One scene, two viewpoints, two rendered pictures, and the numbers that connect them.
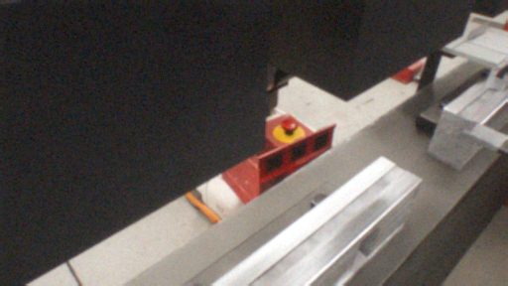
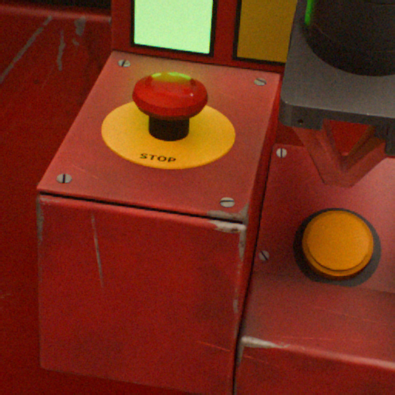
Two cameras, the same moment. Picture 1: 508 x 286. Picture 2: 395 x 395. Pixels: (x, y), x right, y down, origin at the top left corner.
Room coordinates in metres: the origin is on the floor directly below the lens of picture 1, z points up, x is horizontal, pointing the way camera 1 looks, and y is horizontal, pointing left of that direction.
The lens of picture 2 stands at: (1.00, 0.25, 1.06)
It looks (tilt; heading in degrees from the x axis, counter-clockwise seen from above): 34 degrees down; 222
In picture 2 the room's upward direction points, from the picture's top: 4 degrees clockwise
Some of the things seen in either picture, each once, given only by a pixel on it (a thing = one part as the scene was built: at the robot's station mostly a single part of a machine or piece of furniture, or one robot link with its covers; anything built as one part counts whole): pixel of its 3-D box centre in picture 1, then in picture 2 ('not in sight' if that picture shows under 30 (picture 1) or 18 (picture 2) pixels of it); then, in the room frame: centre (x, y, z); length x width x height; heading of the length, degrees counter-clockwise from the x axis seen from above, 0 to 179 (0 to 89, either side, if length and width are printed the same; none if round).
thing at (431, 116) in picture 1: (464, 98); not in sight; (0.63, -0.44, 0.89); 0.30 x 0.05 x 0.03; 131
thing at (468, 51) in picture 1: (447, 32); not in sight; (0.73, -0.41, 1.00); 0.26 x 0.18 x 0.01; 41
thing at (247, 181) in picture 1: (274, 153); (251, 181); (0.63, -0.05, 0.75); 0.20 x 0.16 x 0.18; 124
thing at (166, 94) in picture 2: (289, 129); (169, 113); (0.66, -0.08, 0.79); 0.04 x 0.04 x 0.04
